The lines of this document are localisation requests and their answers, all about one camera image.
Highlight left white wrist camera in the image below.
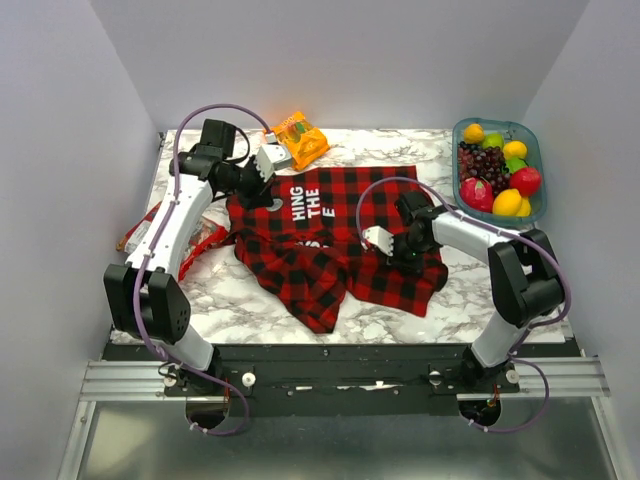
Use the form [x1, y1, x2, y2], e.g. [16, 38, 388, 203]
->
[255, 144, 293, 182]

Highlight yellow toy lemon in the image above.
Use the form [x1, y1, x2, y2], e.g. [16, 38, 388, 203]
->
[492, 189, 532, 217]
[502, 140, 528, 160]

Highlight orange snack bag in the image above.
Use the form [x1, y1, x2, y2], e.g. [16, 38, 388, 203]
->
[271, 111, 330, 172]

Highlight red toy dragon fruit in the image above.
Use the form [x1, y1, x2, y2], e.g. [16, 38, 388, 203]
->
[459, 177, 494, 213]

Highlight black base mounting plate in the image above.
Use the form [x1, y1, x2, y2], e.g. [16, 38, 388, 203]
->
[81, 343, 602, 422]

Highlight dark purple toy grapes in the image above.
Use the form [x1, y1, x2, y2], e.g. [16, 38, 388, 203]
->
[457, 141, 509, 183]

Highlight orange yellow toy fruit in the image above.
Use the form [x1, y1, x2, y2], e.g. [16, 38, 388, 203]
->
[463, 123, 485, 144]

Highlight red black plaid shirt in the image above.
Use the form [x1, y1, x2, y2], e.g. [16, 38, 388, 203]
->
[226, 165, 448, 334]

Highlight purple cable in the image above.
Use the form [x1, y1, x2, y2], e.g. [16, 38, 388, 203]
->
[133, 103, 279, 436]
[355, 176, 573, 434]

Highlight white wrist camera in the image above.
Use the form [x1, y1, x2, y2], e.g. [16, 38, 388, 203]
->
[362, 226, 394, 257]
[255, 144, 293, 182]

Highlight red snack bag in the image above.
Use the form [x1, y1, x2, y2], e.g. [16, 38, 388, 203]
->
[116, 202, 229, 281]

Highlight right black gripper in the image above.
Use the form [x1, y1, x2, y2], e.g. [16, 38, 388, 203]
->
[382, 233, 433, 278]

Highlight teal plastic fruit bin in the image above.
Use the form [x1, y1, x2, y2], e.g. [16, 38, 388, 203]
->
[452, 118, 547, 228]

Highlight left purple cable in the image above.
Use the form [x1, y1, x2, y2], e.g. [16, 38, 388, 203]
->
[133, 103, 279, 436]

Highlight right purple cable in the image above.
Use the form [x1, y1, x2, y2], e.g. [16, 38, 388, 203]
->
[355, 176, 573, 434]

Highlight aluminium rail frame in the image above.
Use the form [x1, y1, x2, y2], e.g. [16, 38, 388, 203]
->
[60, 344, 624, 479]

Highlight red toy apple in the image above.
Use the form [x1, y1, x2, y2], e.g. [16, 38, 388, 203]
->
[509, 167, 542, 197]

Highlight green toy fruit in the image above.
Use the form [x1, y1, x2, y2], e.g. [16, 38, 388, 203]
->
[482, 132, 505, 150]

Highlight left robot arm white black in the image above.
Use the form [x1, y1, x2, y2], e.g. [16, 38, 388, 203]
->
[103, 120, 289, 395]

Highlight front yellow toy lemon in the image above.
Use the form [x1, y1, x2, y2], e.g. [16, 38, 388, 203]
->
[492, 189, 532, 217]

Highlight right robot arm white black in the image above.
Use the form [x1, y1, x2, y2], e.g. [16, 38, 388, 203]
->
[382, 191, 571, 392]

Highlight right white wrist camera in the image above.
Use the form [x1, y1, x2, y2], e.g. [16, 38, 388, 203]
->
[362, 226, 394, 257]

